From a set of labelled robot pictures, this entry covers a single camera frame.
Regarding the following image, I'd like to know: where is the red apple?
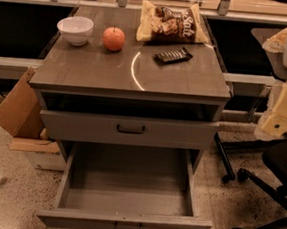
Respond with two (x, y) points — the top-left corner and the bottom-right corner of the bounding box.
(102, 27), (125, 52)

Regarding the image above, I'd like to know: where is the grey upper drawer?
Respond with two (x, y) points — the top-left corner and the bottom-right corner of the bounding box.
(40, 110), (218, 150)

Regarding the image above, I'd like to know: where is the grey drawer cabinet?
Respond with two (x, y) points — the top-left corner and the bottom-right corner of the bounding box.
(22, 0), (239, 177)

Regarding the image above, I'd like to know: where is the open grey lower drawer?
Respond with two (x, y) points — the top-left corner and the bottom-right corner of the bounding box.
(36, 142), (212, 229)

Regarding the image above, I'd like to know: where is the black office chair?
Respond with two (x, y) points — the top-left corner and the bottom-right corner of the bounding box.
(207, 127), (287, 229)

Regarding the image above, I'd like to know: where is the black snack bar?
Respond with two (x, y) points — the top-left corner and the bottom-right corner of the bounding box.
(153, 48), (193, 64)

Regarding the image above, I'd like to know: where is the yellow brown chip bag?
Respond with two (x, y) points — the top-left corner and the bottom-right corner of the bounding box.
(136, 0), (208, 44)

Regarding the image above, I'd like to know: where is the white bowl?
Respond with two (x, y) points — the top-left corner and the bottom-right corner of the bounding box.
(57, 16), (94, 46)

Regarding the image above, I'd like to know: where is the brown cardboard box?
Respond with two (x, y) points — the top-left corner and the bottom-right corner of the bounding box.
(0, 67), (60, 154)

